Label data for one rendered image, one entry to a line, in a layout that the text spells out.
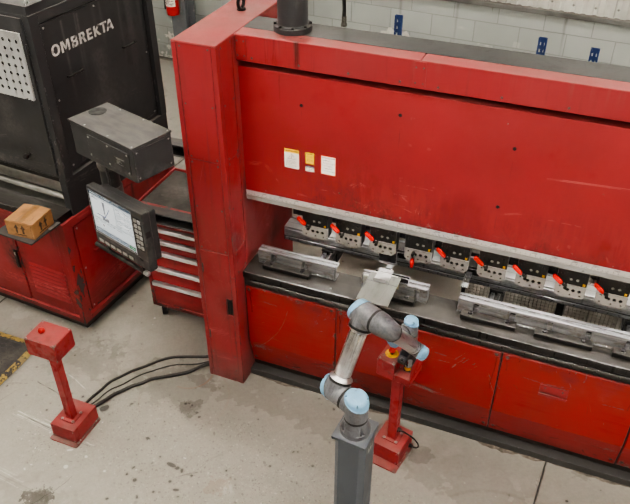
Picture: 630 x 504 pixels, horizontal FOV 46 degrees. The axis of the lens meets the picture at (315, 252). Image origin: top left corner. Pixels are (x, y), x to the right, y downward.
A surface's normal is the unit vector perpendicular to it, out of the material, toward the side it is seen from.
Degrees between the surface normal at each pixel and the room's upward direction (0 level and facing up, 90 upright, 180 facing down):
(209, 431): 0
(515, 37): 90
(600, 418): 90
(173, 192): 0
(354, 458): 90
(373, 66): 90
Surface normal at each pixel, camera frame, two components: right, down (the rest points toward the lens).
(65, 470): 0.00, -0.81
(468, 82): -0.37, 0.55
